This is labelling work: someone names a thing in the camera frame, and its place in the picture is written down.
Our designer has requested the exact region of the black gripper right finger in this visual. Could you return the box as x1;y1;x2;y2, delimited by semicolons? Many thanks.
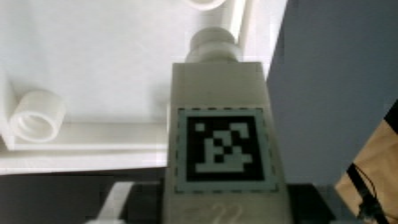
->
288;184;336;224

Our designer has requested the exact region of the white square table top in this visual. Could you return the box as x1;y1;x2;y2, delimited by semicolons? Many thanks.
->
0;0;288;175

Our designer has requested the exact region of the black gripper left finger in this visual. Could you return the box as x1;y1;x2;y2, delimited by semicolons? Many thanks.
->
83;181;160;224

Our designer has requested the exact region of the white table leg with tag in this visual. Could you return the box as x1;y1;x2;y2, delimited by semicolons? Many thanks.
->
162;27;293;224

